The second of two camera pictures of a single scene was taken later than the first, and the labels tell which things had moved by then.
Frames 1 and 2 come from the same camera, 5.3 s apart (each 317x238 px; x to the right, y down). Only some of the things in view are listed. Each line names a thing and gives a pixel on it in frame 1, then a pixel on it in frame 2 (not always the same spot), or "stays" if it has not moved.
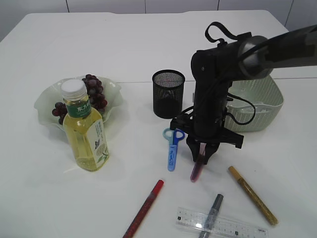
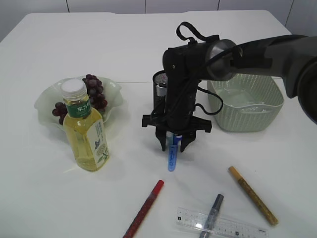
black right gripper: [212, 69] to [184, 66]
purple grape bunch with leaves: [96, 96] stays
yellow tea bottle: [85, 127] stays
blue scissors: [173, 136] stays
